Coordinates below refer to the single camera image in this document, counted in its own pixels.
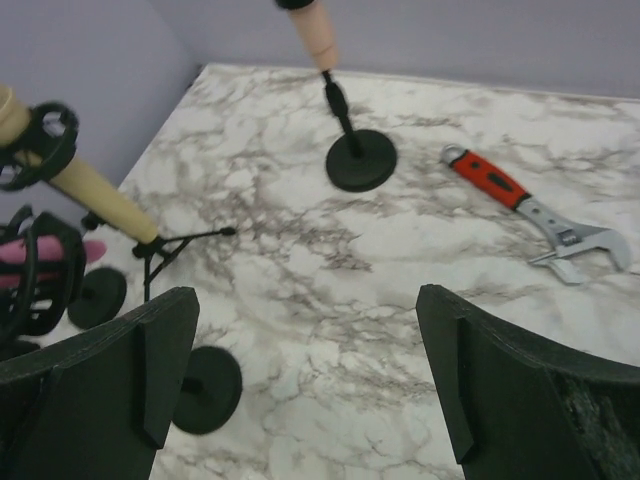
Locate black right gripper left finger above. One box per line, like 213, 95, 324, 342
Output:
1, 287, 200, 479

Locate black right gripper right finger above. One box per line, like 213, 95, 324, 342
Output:
416, 284, 639, 479

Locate black clip round-base stand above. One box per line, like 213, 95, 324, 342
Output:
173, 346, 243, 435

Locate black shock-mount round-base stand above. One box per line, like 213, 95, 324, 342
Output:
0, 204, 129, 351

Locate pink microphone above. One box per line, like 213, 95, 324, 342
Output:
1, 235, 107, 288

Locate beige microphone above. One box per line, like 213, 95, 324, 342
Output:
0, 83, 160, 246

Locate tall black round-base stand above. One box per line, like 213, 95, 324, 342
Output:
322, 70, 398, 193

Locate peach microphone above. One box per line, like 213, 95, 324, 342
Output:
275, 0, 338, 72

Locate red handled adjustable wrench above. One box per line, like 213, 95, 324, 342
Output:
440, 144, 632, 285

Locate black tripod shock-mount stand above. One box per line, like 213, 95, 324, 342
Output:
0, 101, 238, 304

